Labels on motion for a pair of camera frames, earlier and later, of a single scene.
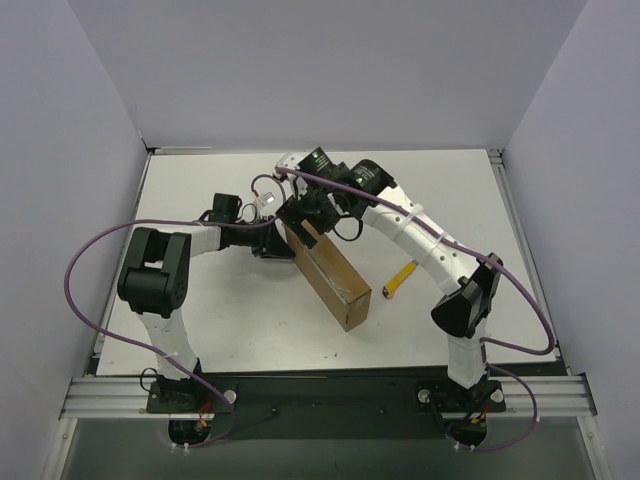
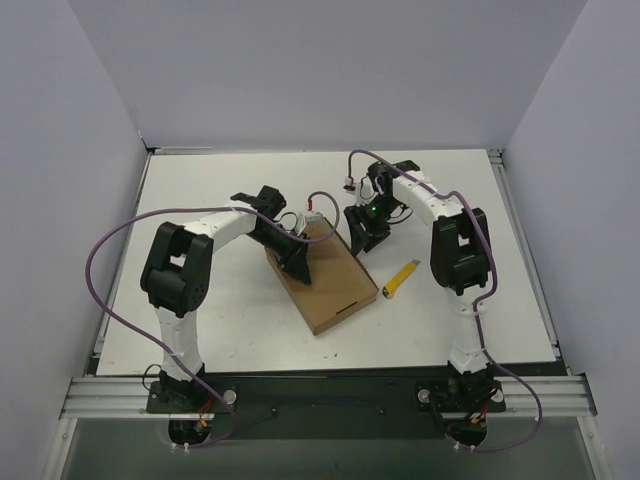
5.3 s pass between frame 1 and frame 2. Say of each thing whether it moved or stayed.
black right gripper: moved
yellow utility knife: stayed
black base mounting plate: stayed
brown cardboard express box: moved
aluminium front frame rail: stayed
